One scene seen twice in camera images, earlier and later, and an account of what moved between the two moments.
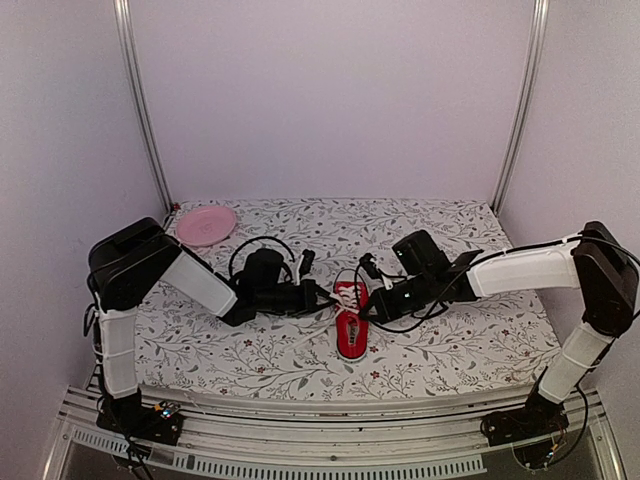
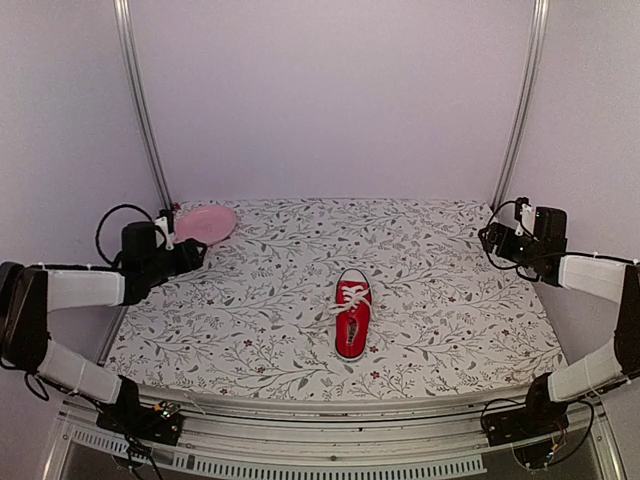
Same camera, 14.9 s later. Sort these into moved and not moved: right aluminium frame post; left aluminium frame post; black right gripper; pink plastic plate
Moved: black right gripper
Not moved: right aluminium frame post; pink plastic plate; left aluminium frame post
